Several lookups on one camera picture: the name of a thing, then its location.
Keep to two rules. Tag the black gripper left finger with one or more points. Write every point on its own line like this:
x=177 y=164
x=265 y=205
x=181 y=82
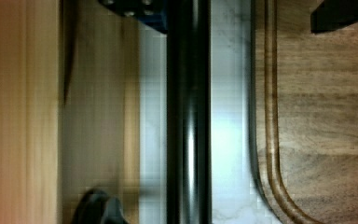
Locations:
x=152 y=13

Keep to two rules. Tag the light wooden cabinet top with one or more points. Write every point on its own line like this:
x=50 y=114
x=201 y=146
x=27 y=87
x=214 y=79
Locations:
x=30 y=96

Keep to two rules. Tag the light wooden drawer front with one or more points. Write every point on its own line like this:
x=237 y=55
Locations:
x=101 y=106

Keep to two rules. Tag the dark wooden cutting board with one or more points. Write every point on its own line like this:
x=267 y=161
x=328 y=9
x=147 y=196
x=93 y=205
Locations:
x=306 y=93

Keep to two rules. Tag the black drawer handle bar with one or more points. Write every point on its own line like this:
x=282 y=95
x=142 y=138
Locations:
x=188 y=124

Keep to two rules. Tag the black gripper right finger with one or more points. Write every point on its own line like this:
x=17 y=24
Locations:
x=332 y=15

